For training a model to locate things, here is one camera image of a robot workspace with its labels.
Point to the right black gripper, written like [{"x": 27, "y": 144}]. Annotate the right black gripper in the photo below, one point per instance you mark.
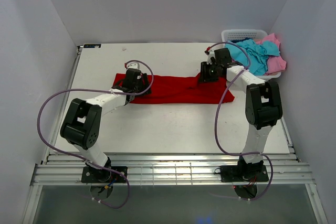
[{"x": 205, "y": 72}]

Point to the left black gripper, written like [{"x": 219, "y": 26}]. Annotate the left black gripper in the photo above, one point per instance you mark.
[{"x": 144, "y": 87}]

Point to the red t shirt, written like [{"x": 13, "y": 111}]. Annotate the red t shirt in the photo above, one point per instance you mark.
[{"x": 182, "y": 90}]

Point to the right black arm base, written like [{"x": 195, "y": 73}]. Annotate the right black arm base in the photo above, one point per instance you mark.
[{"x": 231, "y": 173}]

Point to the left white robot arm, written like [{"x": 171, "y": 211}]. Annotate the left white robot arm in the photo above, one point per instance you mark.
[{"x": 81, "y": 124}]

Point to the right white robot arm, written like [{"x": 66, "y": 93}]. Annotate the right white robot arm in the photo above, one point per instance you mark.
[{"x": 263, "y": 109}]

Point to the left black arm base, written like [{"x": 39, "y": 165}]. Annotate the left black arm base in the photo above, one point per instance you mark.
[{"x": 92, "y": 175}]

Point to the white plastic basket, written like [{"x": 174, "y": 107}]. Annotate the white plastic basket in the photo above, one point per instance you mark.
[{"x": 237, "y": 35}]

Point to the pink t shirt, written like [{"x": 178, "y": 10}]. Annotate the pink t shirt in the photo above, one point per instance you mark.
[{"x": 275, "y": 64}]

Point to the blue white label sticker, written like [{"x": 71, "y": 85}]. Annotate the blue white label sticker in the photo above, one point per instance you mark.
[{"x": 92, "y": 46}]

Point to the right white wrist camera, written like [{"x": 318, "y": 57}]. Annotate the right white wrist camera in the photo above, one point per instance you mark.
[{"x": 210, "y": 56}]

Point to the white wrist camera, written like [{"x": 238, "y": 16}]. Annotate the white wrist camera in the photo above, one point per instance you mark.
[
  {"x": 134, "y": 64},
  {"x": 210, "y": 56}
]

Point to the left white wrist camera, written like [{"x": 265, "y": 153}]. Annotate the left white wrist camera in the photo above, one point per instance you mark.
[{"x": 134, "y": 64}]

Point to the aluminium frame rails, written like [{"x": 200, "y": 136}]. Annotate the aluminium frame rails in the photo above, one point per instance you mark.
[{"x": 168, "y": 145}]

